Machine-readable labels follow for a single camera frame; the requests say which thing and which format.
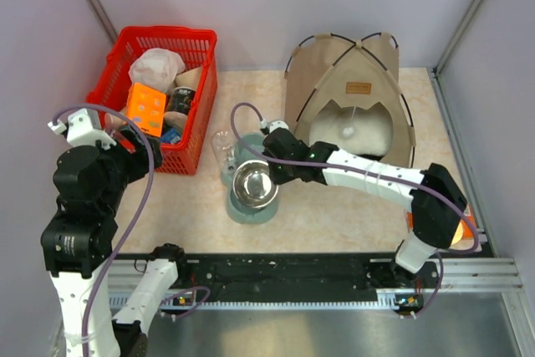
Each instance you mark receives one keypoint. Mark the steel bowl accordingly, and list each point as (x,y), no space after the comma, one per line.
(252,184)

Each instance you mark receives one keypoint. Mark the red plastic basket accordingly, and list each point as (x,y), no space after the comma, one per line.
(197,48)

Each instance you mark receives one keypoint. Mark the pink white plastic bag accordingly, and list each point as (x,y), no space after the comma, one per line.
(157,68)

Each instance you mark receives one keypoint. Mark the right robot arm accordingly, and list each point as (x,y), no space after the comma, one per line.
(432,197)

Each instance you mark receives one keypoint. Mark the blue snack packet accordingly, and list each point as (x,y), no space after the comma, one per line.
(171,137)

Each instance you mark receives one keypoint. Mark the beige paper cup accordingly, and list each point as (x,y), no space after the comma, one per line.
(113,121)

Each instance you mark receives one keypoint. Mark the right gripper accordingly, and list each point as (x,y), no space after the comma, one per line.
(277,178)

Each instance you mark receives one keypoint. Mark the black tent pole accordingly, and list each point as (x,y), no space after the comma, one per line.
(392,42)
(315,58)

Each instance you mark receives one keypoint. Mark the black instant noodle cup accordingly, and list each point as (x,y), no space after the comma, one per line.
(181,100)

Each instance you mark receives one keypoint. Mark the beige fabric pet tent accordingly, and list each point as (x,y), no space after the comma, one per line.
(356,82)

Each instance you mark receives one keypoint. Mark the brown paper cone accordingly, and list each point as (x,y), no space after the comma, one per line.
(190,78)

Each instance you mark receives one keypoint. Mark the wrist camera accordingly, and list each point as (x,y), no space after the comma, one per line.
(83,128)
(268,127)

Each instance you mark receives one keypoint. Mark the orange cardboard box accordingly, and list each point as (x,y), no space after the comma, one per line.
(146,107)

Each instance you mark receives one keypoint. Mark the white pompom toy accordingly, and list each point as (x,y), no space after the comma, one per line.
(347,122)

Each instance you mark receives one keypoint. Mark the clear plastic bottle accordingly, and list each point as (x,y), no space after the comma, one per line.
(223,147)

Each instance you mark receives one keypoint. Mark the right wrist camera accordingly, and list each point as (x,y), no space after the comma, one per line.
(268,127)

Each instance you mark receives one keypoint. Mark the white fluffy cushion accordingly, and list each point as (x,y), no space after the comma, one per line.
(373,130)

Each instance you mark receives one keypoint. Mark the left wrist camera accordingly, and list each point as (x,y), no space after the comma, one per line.
(83,128)

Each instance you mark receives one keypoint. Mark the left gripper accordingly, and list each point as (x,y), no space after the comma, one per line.
(139,159)

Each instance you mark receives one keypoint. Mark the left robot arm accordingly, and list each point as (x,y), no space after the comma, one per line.
(77,244)

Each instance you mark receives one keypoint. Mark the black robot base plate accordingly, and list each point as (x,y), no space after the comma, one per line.
(299,277)

